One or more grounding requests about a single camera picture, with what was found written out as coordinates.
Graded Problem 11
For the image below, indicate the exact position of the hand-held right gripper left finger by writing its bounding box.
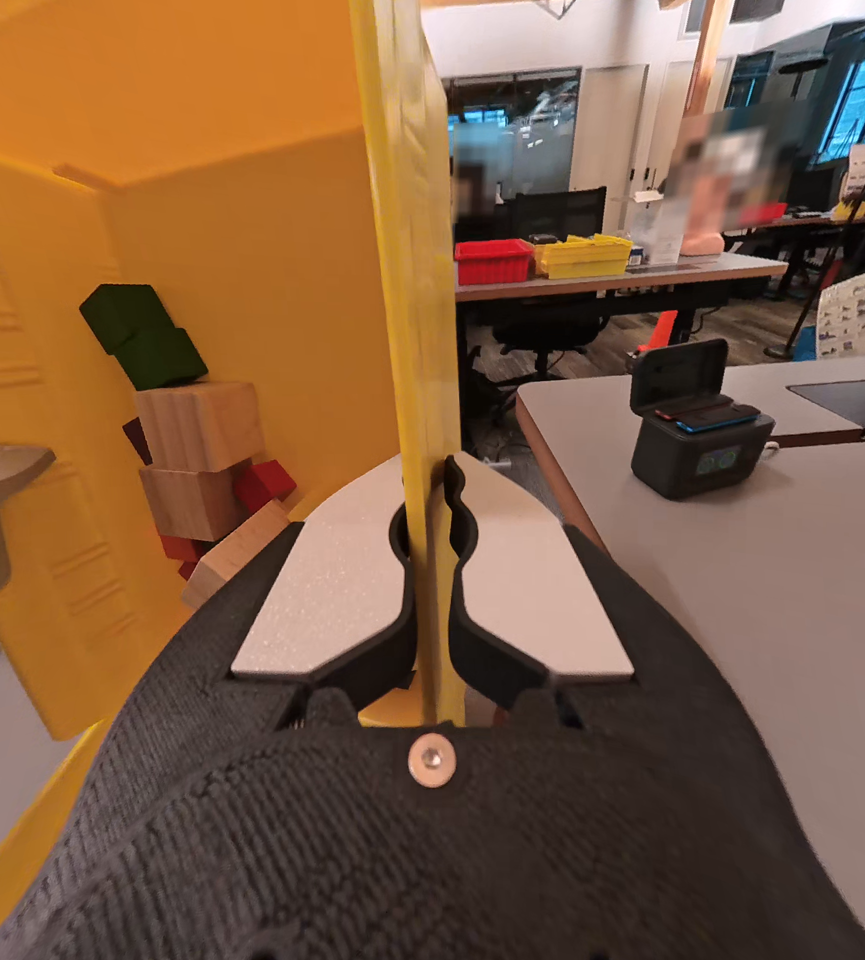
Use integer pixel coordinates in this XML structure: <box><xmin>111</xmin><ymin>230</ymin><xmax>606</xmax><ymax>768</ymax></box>
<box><xmin>230</xmin><ymin>453</ymin><xmax>419</xmax><ymax>712</ymax></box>

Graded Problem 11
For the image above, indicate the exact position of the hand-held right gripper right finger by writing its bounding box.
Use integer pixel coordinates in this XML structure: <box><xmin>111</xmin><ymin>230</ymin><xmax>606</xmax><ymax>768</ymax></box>
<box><xmin>442</xmin><ymin>452</ymin><xmax>638</xmax><ymax>712</ymax></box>

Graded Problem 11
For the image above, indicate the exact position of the yellow plastic box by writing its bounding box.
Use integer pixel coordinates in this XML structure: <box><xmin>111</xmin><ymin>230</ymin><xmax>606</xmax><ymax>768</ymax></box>
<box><xmin>0</xmin><ymin>142</ymin><xmax>143</xmax><ymax>741</ymax></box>
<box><xmin>0</xmin><ymin>0</ymin><xmax>465</xmax><ymax>960</ymax></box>

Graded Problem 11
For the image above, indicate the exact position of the heap of natural wood blocks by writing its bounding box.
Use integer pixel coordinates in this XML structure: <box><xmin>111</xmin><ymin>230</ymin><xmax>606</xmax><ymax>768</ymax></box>
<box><xmin>136</xmin><ymin>380</ymin><xmax>293</xmax><ymax>611</ymax></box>

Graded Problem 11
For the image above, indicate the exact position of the pile of coloured wooden cubes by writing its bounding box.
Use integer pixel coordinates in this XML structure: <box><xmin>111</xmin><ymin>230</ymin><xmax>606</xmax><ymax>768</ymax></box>
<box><xmin>80</xmin><ymin>283</ymin><xmax>297</xmax><ymax>583</ymax></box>

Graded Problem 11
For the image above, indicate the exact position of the black charging case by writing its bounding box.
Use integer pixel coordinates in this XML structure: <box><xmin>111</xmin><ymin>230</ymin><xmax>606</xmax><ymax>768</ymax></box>
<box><xmin>629</xmin><ymin>338</ymin><xmax>777</xmax><ymax>501</ymax></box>

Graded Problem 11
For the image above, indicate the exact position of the orange plastic object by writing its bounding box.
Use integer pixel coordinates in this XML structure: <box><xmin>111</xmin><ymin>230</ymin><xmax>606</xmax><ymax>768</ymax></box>
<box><xmin>638</xmin><ymin>309</ymin><xmax>679</xmax><ymax>354</ymax></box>

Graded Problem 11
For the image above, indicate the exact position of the red plastic bin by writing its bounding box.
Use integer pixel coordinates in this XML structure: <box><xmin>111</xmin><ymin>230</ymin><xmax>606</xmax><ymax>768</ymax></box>
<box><xmin>453</xmin><ymin>238</ymin><xmax>536</xmax><ymax>287</ymax></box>

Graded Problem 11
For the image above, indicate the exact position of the yellow plastic bin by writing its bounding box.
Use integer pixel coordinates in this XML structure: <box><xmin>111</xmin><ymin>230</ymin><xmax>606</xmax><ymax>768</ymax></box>
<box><xmin>533</xmin><ymin>233</ymin><xmax>634</xmax><ymax>280</ymax></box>

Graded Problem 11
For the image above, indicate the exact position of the grey office desk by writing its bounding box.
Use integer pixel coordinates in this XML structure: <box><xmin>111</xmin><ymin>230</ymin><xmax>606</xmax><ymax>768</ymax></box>
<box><xmin>453</xmin><ymin>251</ymin><xmax>791</xmax><ymax>354</ymax></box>

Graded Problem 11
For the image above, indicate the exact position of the black desk mat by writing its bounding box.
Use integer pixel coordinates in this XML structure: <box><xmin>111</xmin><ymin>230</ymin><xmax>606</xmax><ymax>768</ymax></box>
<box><xmin>787</xmin><ymin>376</ymin><xmax>865</xmax><ymax>433</ymax></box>

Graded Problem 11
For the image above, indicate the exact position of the clear sign holder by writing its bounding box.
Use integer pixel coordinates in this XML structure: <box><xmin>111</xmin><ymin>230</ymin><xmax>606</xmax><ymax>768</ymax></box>
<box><xmin>629</xmin><ymin>198</ymin><xmax>685</xmax><ymax>265</ymax></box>

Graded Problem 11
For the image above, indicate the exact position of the black office chair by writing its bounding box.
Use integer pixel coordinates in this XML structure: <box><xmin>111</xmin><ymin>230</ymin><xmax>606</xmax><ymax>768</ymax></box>
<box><xmin>477</xmin><ymin>186</ymin><xmax>610</xmax><ymax>384</ymax></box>

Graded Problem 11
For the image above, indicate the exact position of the white printed sheet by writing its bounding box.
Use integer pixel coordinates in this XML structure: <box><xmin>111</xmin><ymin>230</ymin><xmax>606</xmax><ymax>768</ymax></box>
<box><xmin>815</xmin><ymin>268</ymin><xmax>865</xmax><ymax>360</ymax></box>

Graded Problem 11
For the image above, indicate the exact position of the wooden pillar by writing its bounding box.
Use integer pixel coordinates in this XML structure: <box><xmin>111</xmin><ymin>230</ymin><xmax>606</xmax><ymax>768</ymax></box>
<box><xmin>683</xmin><ymin>0</ymin><xmax>735</xmax><ymax>117</ymax></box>

